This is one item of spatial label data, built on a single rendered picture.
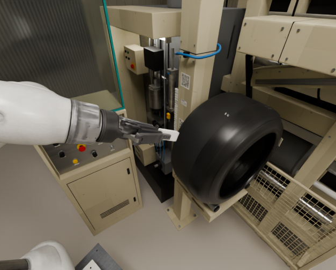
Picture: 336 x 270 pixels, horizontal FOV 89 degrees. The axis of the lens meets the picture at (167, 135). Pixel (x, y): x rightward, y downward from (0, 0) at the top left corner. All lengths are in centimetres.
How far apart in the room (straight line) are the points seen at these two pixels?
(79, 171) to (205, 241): 135
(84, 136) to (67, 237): 189
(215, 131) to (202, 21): 46
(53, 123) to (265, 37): 88
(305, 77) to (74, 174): 145
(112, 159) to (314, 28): 130
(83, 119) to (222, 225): 190
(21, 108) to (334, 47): 90
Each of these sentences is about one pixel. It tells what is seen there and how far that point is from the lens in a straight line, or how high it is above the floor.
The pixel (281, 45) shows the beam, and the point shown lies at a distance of 93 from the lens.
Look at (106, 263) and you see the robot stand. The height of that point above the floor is 65.
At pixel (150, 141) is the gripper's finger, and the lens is 43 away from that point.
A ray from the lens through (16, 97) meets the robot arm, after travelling 36.
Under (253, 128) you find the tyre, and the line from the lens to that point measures 76.
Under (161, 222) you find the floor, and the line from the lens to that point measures 204.
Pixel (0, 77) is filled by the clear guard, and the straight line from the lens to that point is 107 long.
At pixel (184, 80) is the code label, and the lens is 97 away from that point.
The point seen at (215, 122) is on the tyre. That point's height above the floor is 144.
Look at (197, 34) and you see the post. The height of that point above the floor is 173.
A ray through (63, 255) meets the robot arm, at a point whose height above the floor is 95.
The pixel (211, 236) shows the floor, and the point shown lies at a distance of 203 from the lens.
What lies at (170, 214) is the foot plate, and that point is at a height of 1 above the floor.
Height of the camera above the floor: 186
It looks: 39 degrees down
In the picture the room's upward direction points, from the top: straight up
